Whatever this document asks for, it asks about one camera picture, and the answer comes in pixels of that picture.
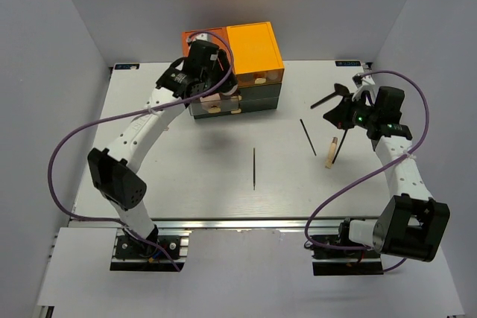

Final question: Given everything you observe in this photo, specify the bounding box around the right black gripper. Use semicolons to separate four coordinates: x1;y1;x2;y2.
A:
323;93;379;130

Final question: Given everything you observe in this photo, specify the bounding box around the clear yellow box drawer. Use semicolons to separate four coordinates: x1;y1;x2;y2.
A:
236;69;284;88

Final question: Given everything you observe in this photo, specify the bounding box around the thin black brush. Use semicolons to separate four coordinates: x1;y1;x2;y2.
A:
332;129;349;165
300;118;317;156
253;147;256;190

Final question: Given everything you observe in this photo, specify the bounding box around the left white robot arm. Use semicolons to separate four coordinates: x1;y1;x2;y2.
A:
87;39;238;258

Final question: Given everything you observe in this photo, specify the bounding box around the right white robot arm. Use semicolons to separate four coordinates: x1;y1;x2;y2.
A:
323;86;450;262

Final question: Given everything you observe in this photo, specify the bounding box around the black fan brush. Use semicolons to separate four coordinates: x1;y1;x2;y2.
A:
310;83;350;109

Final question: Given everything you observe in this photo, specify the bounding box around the dark orange drawer box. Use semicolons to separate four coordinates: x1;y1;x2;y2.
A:
181;27;229;56

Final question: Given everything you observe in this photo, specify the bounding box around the right beige concealer tube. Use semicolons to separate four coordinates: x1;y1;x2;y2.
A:
325;137;338;169

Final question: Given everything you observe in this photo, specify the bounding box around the yellow drawer box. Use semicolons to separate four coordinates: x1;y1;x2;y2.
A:
226;22;285;75

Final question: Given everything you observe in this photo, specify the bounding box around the dark teal drawer cabinet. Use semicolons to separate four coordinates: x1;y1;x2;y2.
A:
188;82;284;121

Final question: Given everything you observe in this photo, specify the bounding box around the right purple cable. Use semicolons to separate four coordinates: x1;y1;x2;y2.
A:
304;70;432;273

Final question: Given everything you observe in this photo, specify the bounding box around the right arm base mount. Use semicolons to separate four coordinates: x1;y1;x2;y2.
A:
303;218;384;276

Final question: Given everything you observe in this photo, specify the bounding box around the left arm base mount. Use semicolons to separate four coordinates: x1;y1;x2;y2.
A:
110;230;187;272

